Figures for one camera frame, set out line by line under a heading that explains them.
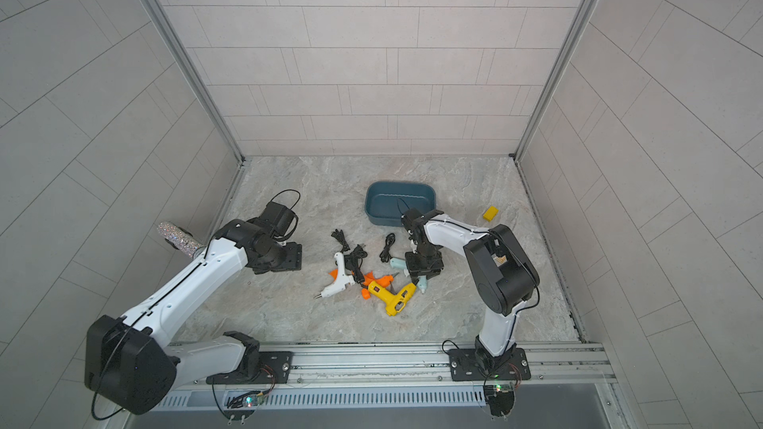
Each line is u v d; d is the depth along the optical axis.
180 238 0.70
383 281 0.84
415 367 0.72
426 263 0.77
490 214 1.00
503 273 0.47
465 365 0.71
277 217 0.62
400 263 0.87
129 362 0.37
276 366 0.71
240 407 0.65
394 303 0.79
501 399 0.68
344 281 0.84
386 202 1.04
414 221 0.69
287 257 0.69
